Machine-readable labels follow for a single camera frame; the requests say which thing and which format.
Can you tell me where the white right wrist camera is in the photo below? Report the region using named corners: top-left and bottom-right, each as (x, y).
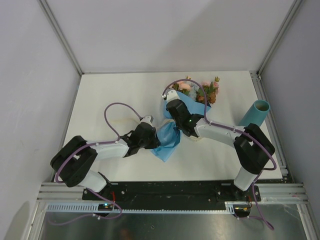
top-left (161, 90), bottom-right (180, 103)

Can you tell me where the blue flower bouquet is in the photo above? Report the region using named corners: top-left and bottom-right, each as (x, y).
top-left (151, 76), bottom-right (220, 162)

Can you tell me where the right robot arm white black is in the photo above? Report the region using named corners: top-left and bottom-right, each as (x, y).
top-left (166, 99), bottom-right (275, 201)

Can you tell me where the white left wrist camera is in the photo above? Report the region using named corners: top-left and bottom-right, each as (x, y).
top-left (140, 115), bottom-right (154, 126)

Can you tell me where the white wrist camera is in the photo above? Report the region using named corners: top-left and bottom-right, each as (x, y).
top-left (140, 115), bottom-right (154, 126)
top-left (161, 90), bottom-right (180, 103)

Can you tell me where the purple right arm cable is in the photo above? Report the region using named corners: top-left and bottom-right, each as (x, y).
top-left (162, 78), bottom-right (277, 231)

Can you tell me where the aluminium frame right post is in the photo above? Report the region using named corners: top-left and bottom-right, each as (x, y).
top-left (256, 0), bottom-right (305, 76)

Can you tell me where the aluminium frame left post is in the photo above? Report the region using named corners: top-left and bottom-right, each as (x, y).
top-left (37, 0), bottom-right (84, 77)

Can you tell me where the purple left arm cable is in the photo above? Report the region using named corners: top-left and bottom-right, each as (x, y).
top-left (54, 102), bottom-right (146, 186)

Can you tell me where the aluminium frame post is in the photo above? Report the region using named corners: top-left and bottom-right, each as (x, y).
top-left (37, 0), bottom-right (84, 77)
top-left (256, 0), bottom-right (305, 76)

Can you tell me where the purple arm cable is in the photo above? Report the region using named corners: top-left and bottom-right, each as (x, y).
top-left (162, 78), bottom-right (277, 231)
top-left (54, 102), bottom-right (146, 186)

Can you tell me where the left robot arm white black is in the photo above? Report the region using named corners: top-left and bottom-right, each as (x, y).
top-left (50, 121), bottom-right (160, 200)

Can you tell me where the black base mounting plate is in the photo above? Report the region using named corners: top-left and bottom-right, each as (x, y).
top-left (82, 180), bottom-right (261, 211)

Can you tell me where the teal cylindrical vase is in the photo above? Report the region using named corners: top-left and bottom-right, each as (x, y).
top-left (238, 100), bottom-right (270, 127)

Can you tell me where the cream printed ribbon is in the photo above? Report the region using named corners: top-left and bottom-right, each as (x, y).
top-left (112, 116), bottom-right (201, 145)

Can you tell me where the white slotted cable duct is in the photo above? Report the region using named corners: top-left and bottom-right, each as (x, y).
top-left (44, 201), bottom-right (251, 216)

